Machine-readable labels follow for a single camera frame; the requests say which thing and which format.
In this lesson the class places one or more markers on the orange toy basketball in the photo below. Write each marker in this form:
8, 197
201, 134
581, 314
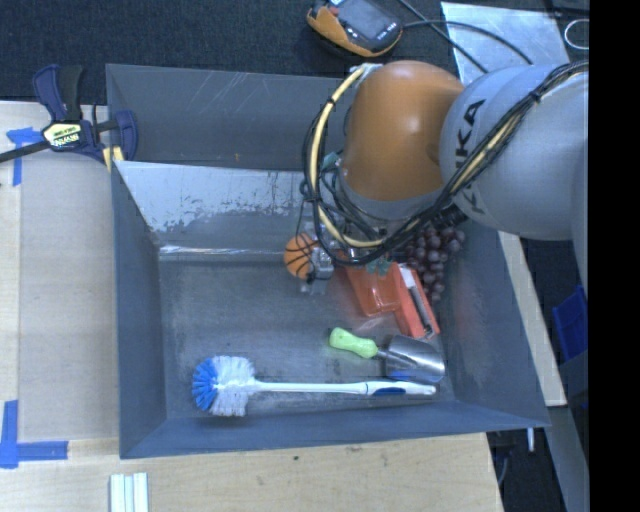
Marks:
296, 255

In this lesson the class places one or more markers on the orange stapler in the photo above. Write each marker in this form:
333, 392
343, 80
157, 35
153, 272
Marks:
385, 297

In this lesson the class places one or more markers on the grey metal bin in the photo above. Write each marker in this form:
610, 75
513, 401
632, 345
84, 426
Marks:
240, 310

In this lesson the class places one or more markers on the purple toy grapes bunch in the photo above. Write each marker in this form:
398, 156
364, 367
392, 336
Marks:
434, 257

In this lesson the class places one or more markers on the white and blue dish brush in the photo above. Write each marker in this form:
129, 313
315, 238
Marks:
230, 385

